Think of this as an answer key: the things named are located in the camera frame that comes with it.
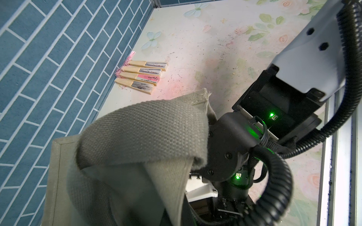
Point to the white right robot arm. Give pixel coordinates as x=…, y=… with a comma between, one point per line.
x=306, y=94

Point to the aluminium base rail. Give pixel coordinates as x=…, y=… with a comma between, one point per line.
x=340, y=192

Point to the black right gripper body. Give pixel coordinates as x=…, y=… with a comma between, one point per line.
x=232, y=203

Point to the brown folding fan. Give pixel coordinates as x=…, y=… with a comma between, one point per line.
x=142, y=70

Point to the pink folding fan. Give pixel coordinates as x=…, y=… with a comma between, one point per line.
x=151, y=79

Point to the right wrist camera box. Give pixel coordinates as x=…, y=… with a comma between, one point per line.
x=198, y=188

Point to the black patterned bamboo folding fan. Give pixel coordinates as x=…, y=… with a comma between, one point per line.
x=140, y=86

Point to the olive green canvas tote bag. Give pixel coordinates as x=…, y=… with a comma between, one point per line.
x=131, y=166

